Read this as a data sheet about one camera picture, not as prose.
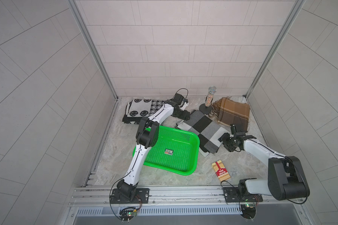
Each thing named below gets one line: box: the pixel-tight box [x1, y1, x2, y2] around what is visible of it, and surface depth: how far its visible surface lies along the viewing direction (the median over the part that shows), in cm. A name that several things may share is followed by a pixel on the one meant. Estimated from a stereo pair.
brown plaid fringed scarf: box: [208, 96, 251, 133], surface depth 105 cm
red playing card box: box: [211, 159, 231, 183], surface depth 80 cm
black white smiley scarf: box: [122, 98, 165, 124], surface depth 107 cm
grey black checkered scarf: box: [176, 110, 231, 158], surface depth 97 cm
